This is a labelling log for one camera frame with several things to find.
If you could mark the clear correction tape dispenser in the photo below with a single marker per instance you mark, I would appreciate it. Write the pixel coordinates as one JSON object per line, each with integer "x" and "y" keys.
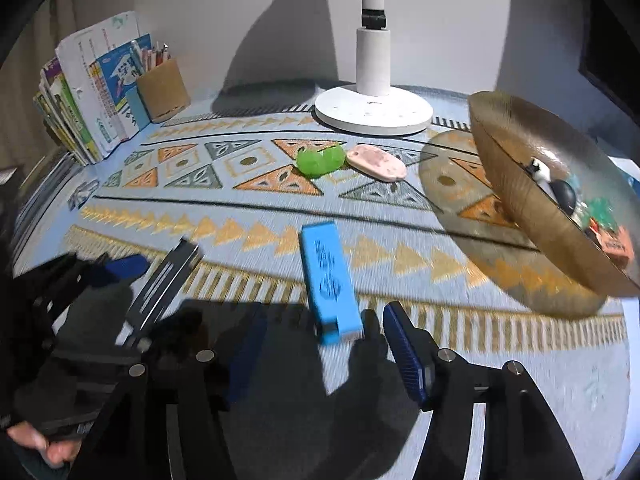
{"x": 541, "y": 174}

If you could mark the brown pencil holder cup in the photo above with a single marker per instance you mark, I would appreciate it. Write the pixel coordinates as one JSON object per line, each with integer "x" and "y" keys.
{"x": 163, "y": 92}

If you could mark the patterned table mat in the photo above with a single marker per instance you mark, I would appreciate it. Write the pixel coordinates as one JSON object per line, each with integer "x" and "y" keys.
{"x": 438, "y": 242}

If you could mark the black rectangular box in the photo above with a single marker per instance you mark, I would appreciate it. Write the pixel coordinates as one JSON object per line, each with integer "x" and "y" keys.
{"x": 163, "y": 285}

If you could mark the pink eraser block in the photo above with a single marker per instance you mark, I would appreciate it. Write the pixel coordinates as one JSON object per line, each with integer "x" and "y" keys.
{"x": 617, "y": 246}

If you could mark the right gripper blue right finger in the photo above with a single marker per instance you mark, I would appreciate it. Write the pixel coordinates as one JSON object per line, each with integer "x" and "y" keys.
{"x": 412, "y": 349}

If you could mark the amber ribbed glass bowl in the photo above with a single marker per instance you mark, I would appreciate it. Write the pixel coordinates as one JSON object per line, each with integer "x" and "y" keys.
{"x": 508, "y": 133}

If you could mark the blue rectangular box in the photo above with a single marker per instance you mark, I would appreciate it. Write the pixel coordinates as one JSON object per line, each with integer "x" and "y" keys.
{"x": 330, "y": 291}

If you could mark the green toy piece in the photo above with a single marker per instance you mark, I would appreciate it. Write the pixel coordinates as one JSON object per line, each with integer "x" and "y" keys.
{"x": 314, "y": 164}

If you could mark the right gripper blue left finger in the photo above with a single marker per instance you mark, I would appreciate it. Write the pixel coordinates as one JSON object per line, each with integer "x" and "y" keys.
{"x": 247, "y": 338}

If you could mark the white desk lamp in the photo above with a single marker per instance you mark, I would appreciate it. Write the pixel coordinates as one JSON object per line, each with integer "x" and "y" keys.
{"x": 372, "y": 105}

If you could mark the pink oval eraser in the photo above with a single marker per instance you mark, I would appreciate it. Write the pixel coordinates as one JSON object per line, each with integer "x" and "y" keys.
{"x": 376, "y": 163}

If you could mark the black monitor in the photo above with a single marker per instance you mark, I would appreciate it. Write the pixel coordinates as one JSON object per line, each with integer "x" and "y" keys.
{"x": 610, "y": 58}

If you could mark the left hand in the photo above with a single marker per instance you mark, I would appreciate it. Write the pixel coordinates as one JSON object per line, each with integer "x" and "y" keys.
{"x": 55, "y": 454}

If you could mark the stack of books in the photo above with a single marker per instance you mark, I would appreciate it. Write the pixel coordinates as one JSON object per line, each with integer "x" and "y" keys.
{"x": 87, "y": 93}

